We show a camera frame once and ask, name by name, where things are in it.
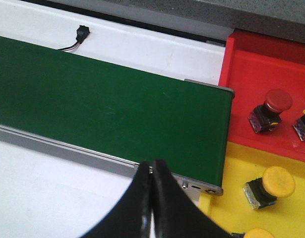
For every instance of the red mushroom push button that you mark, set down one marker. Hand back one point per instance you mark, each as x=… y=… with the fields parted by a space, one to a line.
x=266 y=117

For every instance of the red plastic tray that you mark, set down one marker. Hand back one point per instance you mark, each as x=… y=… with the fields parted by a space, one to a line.
x=254 y=64

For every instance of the yellow mushroom push button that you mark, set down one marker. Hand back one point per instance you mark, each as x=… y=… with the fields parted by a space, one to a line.
x=276 y=182

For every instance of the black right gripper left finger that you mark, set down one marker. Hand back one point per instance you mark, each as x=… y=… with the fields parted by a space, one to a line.
x=131 y=216

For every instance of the green conveyor belt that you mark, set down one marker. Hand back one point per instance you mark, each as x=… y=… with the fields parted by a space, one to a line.
x=116 y=110

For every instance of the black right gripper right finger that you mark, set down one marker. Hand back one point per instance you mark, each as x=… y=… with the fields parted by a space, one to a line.
x=175 y=215

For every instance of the black sensor with cable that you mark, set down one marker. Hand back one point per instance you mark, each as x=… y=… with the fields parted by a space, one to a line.
x=81 y=34

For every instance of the yellow plastic tray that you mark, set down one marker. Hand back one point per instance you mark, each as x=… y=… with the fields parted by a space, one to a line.
x=232 y=211

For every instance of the aluminium conveyor side rail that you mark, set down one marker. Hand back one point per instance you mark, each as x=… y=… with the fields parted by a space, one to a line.
x=68 y=151

